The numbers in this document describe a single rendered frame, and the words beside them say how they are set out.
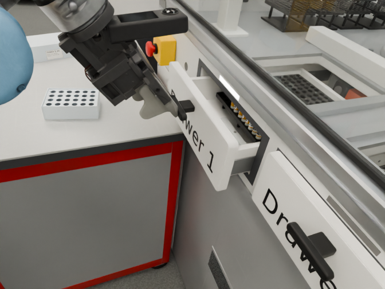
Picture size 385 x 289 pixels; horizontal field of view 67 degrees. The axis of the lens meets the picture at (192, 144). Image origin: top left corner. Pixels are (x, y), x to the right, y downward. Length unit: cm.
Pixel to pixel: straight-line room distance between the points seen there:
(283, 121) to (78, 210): 60
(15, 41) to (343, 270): 39
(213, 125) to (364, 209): 24
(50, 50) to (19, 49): 80
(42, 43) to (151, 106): 62
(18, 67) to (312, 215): 35
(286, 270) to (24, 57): 46
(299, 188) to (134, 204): 58
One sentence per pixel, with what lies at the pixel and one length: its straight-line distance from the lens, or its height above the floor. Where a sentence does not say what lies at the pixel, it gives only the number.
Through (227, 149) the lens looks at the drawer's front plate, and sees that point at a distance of 44.
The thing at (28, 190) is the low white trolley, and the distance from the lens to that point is 78.
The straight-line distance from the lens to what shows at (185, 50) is 76.
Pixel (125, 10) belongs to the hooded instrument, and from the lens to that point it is 130.
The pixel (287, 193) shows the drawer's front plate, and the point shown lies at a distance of 44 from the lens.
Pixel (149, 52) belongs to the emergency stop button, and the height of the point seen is 87.
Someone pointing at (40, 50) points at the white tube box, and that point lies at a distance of 104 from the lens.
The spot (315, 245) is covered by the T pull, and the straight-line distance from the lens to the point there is 39.
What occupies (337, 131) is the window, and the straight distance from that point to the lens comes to 40.
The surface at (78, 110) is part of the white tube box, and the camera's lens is 75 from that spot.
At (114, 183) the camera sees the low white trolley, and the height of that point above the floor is 61.
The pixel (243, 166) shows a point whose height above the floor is 86.
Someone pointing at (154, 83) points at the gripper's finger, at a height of 99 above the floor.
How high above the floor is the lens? 120
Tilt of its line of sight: 40 degrees down
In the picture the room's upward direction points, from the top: 8 degrees clockwise
